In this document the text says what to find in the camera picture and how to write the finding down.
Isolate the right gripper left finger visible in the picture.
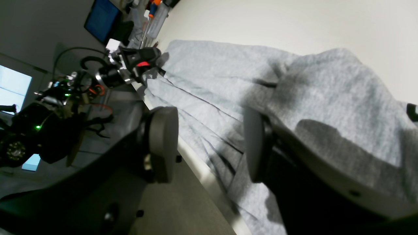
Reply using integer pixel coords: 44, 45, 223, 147
1, 107, 179, 235

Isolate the grey T-shirt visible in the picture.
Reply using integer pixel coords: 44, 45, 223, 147
145, 40, 417, 235

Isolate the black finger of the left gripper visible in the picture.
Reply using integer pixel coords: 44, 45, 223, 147
119, 47, 166, 78

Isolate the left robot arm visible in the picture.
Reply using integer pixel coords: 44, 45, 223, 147
0, 46, 162, 168

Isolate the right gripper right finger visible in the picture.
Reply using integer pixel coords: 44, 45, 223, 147
244, 108, 418, 235

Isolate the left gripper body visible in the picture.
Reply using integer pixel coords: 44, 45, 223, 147
95, 54, 144, 89

